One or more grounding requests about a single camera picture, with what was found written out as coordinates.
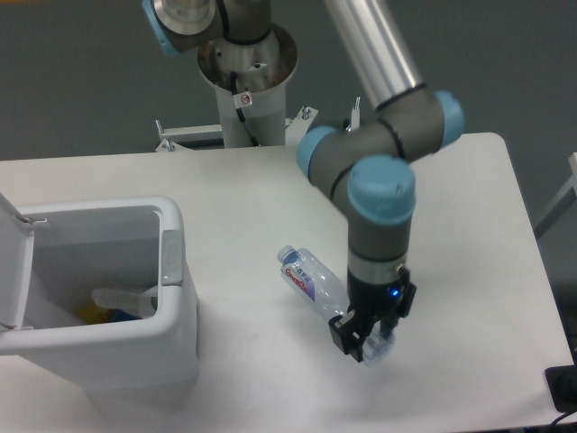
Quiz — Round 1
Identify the black cable on pedestal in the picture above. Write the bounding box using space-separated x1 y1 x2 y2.
230 70 262 148

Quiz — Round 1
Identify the white frame at right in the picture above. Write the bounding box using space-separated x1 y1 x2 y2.
533 152 576 239

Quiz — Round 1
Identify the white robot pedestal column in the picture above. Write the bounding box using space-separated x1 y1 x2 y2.
197 24 298 148

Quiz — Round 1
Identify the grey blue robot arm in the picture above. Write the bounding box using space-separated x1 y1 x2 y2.
142 1 464 364

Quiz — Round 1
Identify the black device at table edge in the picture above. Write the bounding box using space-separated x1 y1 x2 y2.
545 364 576 412

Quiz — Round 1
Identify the yellow trash in bin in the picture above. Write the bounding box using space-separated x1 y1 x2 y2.
76 303 114 325

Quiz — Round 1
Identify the clear plastic wrapper bag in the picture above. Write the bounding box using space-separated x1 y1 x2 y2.
91 286 159 318

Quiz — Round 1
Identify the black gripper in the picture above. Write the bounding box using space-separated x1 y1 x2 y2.
328 266 417 363

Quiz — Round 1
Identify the white trash can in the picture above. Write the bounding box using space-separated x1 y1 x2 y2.
1 197 200 391

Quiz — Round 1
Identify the blue trash in bin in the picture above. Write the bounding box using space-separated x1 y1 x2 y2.
108 309 142 323

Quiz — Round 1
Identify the clear plastic water bottle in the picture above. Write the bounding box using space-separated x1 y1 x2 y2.
277 245 394 365

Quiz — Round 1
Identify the white metal base frame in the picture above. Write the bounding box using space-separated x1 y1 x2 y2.
154 96 364 152

